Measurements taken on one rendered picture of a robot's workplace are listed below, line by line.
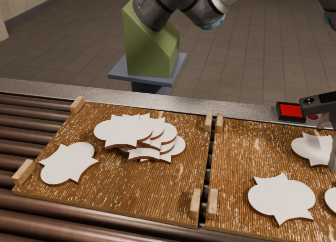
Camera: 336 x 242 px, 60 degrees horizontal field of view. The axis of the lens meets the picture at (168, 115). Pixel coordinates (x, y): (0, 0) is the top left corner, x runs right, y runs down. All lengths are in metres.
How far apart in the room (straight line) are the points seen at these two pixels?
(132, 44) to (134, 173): 0.57
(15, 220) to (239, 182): 0.48
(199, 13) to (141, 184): 0.69
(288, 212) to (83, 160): 0.46
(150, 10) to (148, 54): 0.16
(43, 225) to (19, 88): 0.58
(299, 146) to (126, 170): 0.43
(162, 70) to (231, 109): 0.35
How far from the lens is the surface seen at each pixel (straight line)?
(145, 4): 1.12
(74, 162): 0.73
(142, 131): 0.71
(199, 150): 0.74
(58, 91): 1.05
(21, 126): 0.95
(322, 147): 0.83
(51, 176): 0.72
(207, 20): 1.15
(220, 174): 0.70
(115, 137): 0.70
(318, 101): 0.72
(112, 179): 0.69
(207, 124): 0.78
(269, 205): 0.65
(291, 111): 0.95
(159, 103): 0.93
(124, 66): 1.25
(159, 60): 1.12
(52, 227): 0.67
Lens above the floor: 1.45
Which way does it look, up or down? 38 degrees down
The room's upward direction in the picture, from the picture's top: straight up
